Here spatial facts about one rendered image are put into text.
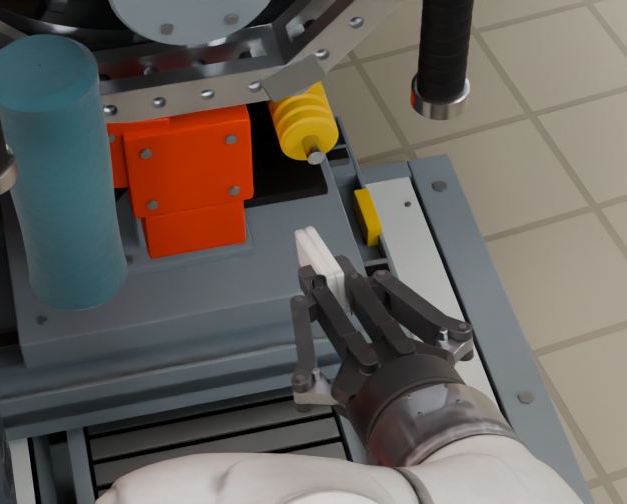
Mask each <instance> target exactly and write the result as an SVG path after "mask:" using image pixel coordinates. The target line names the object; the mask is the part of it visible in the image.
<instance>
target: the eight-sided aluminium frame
mask: <svg viewBox="0 0 627 504"><path fill-rule="evenodd" d="M404 1H405V0H296V1H295V2H294V3H293V4H292V5H291V6H290V7H289V8H288V9H287V10H286V11H285V12H283V13H282V14H281V15H280V16H279V17H278V18H277V19H276V20H275V21H274V22H271V23H269V24H267V25H263V26H256V27H250V28H244V29H240V30H238V31H236V32H234V33H233V34H231V35H228V36H226V37H224V38H221V39H218V40H215V41H212V42H207V43H202V44H195V45H171V44H164V43H160V42H154V43H148V44H142V45H135V46H129V47H122V48H116V49H110V50H103V51H97V52H92V54H93V55H94V56H95V59H96V61H97V64H98V76H97V82H98V87H99V91H100V96H101V101H102V106H103V110H104V115H105V120H106V123H131V122H139V121H146V120H152V119H158V118H164V117H170V116H176V115H182V114H188V113H194V112H201V111H207V110H213V109H219V108H225V107H231V106H237V105H243V104H249V103H255V102H261V101H267V100H271V101H272V102H273V103H276V102H278V101H280V100H282V99H284V98H286V97H292V96H298V95H302V94H304V93H305V92H306V91H308V90H309V89H310V88H311V87H312V86H313V85H314V84H315V83H317V82H320V81H322V80H324V79H326V78H327V75H326V73H327V72H328V71H329V70H330V69H331V68H332V67H334V66H335V65H336V64H337V63H338V62H339V61H340V60H341V59H342V58H343V57H344V56H345V55H347V54H348V53H349V52H350V51H351V50H352V49H353V48H354V47H355V46H356V45H357V44H358V43H360V42H361V41H362V40H363V39H364V38H365V37H366V36H367V35H368V34H369V33H370V32H371V31H373V30H374V29H375V28H376V27H377V26H378V25H379V24H380V23H381V22H382V21H383V20H384V19H385V18H387V17H388V16H389V15H390V14H391V13H392V12H393V11H394V10H395V9H396V8H397V7H398V6H400V5H401V4H402V3H403V2H404ZM24 37H28V35H26V34H24V33H22V32H20V31H19V30H17V29H15V28H13V27H11V26H9V25H7V24H5V23H4V22H2V21H0V50H1V49H2V48H4V47H5V46H7V45H9V44H10V43H12V42H14V41H16V40H18V39H21V38H24Z"/></svg>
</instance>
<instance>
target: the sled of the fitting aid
mask: <svg viewBox="0 0 627 504"><path fill-rule="evenodd" d="M334 121H335V123H336V126H337V128H338V139H337V142H336V144H335V145H334V146H333V148H332V149H331V150H330V151H328V152H327V153H326V154H325V155H326V158H327V160H328V163H329V166H330V169H331V172H332V175H333V178H334V181H335V184H336V187H337V190H338V192H339V195H340V198H341V201H342V204H343V207H344V210H345V213H346V216H347V219H348V221H349V224H350V227H351V230H352V233H353V236H354V239H355V242H356V245H357V248H358V251H359V253H360V256H361V259H362V262H363V265H364V268H365V271H366V274H367V277H372V276H373V274H374V272H376V271H378V270H386V271H388V272H390V273H391V274H392V275H394V276H395V277H396V278H398V279H399V277H398V274H397V271H396V268H395V266H394V263H393V260H392V257H391V255H390V252H389V249H388V246H387V244H386V241H385V238H384V235H383V233H382V225H381V222H380V220H379V217H378V214H377V211H376V208H375V206H374V203H373V200H372V197H371V195H370V192H369V190H368V188H366V186H365V183H364V180H363V177H362V175H361V172H360V169H359V166H358V163H357V161H356V158H355V155H354V152H353V150H352V147H351V144H350V141H349V139H348V136H347V133H346V130H345V128H344V125H343V122H342V119H341V117H340V116H336V117H335V116H334ZM399 280H400V279H399ZM311 329H312V335H313V342H314V348H315V355H316V361H317V368H320V370H321V373H322V374H324V375H325V376H326V378H327V379H331V378H335V377H336V375H337V373H338V370H339V368H340V366H341V364H342V360H341V359H340V357H339V355H338V354H337V352H336V350H335V349H334V347H333V345H332V344H331V342H330V340H329V339H328V337H327V336H326V334H325V332H324V331H323V329H322V327H321V326H320V324H319V322H318V321H317V320H316V321H314V322H312V323H311ZM297 363H298V358H297V351H296V344H295V336H294V329H293V321H292V319H289V320H284V321H279V322H273V323H268V324H263V325H257V326H252V327H247V328H242V329H236V330H231V331H226V332H220V333H215V334H210V335H205V336H199V337H194V338H189V339H183V340H178V341H173V342H167V343H162V344H157V345H152V346H146V347H141V348H136V349H130V350H125V351H120V352H114V353H109V354H104V355H99V356H93V357H88V358H83V359H77V360H72V361H67V362H61V363H56V364H51V365H46V366H40V367H35V368H30V369H27V368H26V367H25V366H24V362H23V358H22V354H21V350H20V346H19V339H18V332H17V324H16V317H15V310H14V302H13V295H12V288H11V280H10V273H9V265H8V258H7V251H6V243H5V236H4V229H3V221H2V214H1V207H0V413H1V417H2V421H3V425H4V430H5V434H6V437H7V441H8V442H9V441H14V440H19V439H24V438H29V437H35V436H40V435H45V434H50V433H55V432H60V431H65V430H70V429H75V428H81V427H86V426H91V425H96V424H101V423H106V422H111V421H116V420H121V419H126V418H132V417H137V416H142V415H147V414H152V413H157V412H162V411H167V410H172V409H177V408H183V407H188V406H193V405H198V404H203V403H208V402H213V401H218V400H223V399H228V398H234V397H239V396H244V395H249V394H254V393H259V392H264V391H269V390H274V389H280V388H285V387H290V386H292V384H291V378H292V375H293V373H294V370H295V368H296V366H297Z"/></svg>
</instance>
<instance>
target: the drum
mask: <svg viewBox="0 0 627 504"><path fill-rule="evenodd" d="M270 1H271V0H109V3H110V5H111V8H112V9H113V11H114V13H115V14H116V16H117V17H118V18H119V19H120V20H121V21H122V23H124V24H125V25H126V26H127V27H128V28H129V29H131V30H132V31H134V32H135V33H137V34H139V35H141V36H143V37H145V38H147V39H150V40H153V41H156V42H160V43H164V44H171V45H195V44H202V43H207V42H212V41H215V40H218V39H221V38H224V37H226V36H228V35H231V34H233V33H234V32H236V31H238V30H240V29H242V28H243V27H245V26H246V25H247V24H249V23H250V22H251V21H253V20H254V19H255V18H256V17H257V16H258V15H259V14H260V13H261V12H262V11H263V10H264V9H265V8H266V6H267V5H268V3H269V2H270Z"/></svg>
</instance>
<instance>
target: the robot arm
mask: <svg viewBox="0 0 627 504"><path fill-rule="evenodd" d="M294 234H295V241H296V247H297V253H298V260H299V264H300V265H301V267H299V268H298V278H299V284H300V289H301V290H302V292H303V294H304V295H305V296H303V295H297V296H294V297H292V298H291V299H290V307H291V314H292V321H293V329H294V336H295V344H296V351H297V358H298V363H297V366H296V368H295V370H294V373H293V375H292V378H291V384H292V389H293V395H294V401H295V407H296V410H297V411H298V412H299V413H308V412H310V411H312V410H313V408H314V406H315V404H321V405H332V406H333V408H334V410H335V412H336V413H338V414H339V415H341V416H343V417H345V418H346V419H348V420H349V421H350V423H351V425H352V426H353V428H354V430H355V432H356V434H357V435H358V437H359V439H360V441H361V442H362V444H363V446H364V448H365V449H366V451H367V460H368V465H364V464H359V463H353V462H350V461H347V460H343V459H338V458H328V457H317V456H307V455H294V454H275V453H204V454H192V455H187V456H182V457H177V458H173V459H168V460H164V461H161V462H157V463H154V464H151V465H147V466H145V467H142V468H140V469H137V470H135V471H132V472H130V473H128V474H126V475H124V476H122V477H120V478H118V479H117V480H116V481H115V482H114V483H113V485H112V486H111V488H110V489H109V490H108V491H107V492H106V493H104V494H103V495H102V496H101V497H100V498H98V499H97V500H96V502H95V504H583V502H582V501H581V500H580V498H579V497H578V496H577V495H576V493H575V492H574V491H573V490H572V489H571V488H570V487H569V485H568V484H567V483H566V482H565V481H564V480H563V479H562V478H561V477H560V476H559V475H558V474H557V473H556V472H555V471H554V470H553V469H552V468H550V467H549V466H548V465H546V464H545V463H543V462H541V461H539V460H538V459H536V458H535V457H534V456H533V455H532V454H531V453H530V452H529V450H528V448H527V446H526V445H525V443H524V442H523V441H522V439H521V438H520V437H519V436H518V435H517V434H516V433H515V432H514V431H513V429H512V428H511V427H510V425H509V424H508V422H507V421H506V420H505V418H504V417H503V415H502V414H501V413H500V411H499V410H498V409H497V407H496V406H495V404H494V403H493V402H492V400H491V399H490V398H489V397H488V396H487V395H485V394H484V393H483V392H481V391H479V390H477V389H475V388H473V387H471V386H467V385H466V383H465V382H464V380H463V379H462V378H461V376H460V375H459V373H458V372H457V371H456V369H455V368H454V367H455V364H456V363H457V362H458V361H463V362H466V361H470V360H472V359H473V357H474V349H473V336H472V326H471V324H469V323H467V322H464V321H461V320H458V319H455V318H452V317H450V316H447V315H445V314H444V313H443V312H441V311H440V310H439V309H437V308H436V307H435V306H433V305H432V304H431V303H429V302H428V301H427V300H425V299H424V298H423V297H421V296H420V295H419V294H418V293H416V292H415V291H414V290H412V289H411V288H410V287H408V286H407V285H406V284H404V283H403V282H402V281H400V280H399V279H398V278H396V277H395V276H394V275H392V274H391V273H390V272H388V271H386V270H378V271H376V272H374V274H373V276H372V277H364V276H363V275H362V274H361V273H358V272H357V271H356V269H355V268H354V266H353V265H352V263H351V262H350V260H349V259H348V258H347V257H346V256H344V255H343V254H342V255H338V256H335V257H333V256H332V254H331V253H330V251H329V250H328V248H327V247H326V245H325V244H324V242H323V241H322V239H321V238H320V236H319V235H318V233H317V232H316V230H315V229H314V227H312V226H310V227H307V228H305V229H304V230H303V229H300V230H296V231H295V232H294ZM347 298H348V299H347ZM348 300H349V305H350V312H351V315H353V314H352V313H353V312H354V314H355V316H356V317H357V319H358V320H359V322H360V323H361V325H362V327H363V328H364V330H365V331H366V333H367V334H368V336H369V338H370V339H371V341H372V342H373V343H367V341H366V340H365V338H364V337H363V335H362V334H361V332H360V331H356V329H355V327H354V326H353V324H352V323H351V321H350V320H349V318H348V317H347V315H346V313H345V312H344V310H343V309H342V308H345V307H347V305H348ZM390 316H391V317H393V318H394V319H395V320H392V318H391V317H390ZM316 320H317V321H318V322H319V324H320V326H321V327H322V329H323V331H324V332H325V334H326V336H327V337H328V339H329V340H330V342H331V344H332V345H333V347H334V349H335V350H336V352H337V354H338V355H339V357H340V359H341V360H342V364H341V366H340V368H339V370H338V373H337V375H336V377H335V379H334V382H333V384H332V385H331V384H329V383H328V382H327V378H326V376H325V375H324V374H322V373H321V370H320V368H317V361H316V355H315V348H314V342H313V335H312V329H311V323H312V322H314V321H316ZM397 321H398V322H399V323H400V324H402V325H403V326H404V327H405V328H407V329H408V330H409V331H410V332H412V333H413V334H414V335H415V336H417V337H418V338H419V339H420V340H422V341H423V342H421V341H418V340H415V339H412V338H409V337H407V336H406V334H405V333H404V331H403V330H402V328H401V327H400V325H399V324H398V322H397Z"/></svg>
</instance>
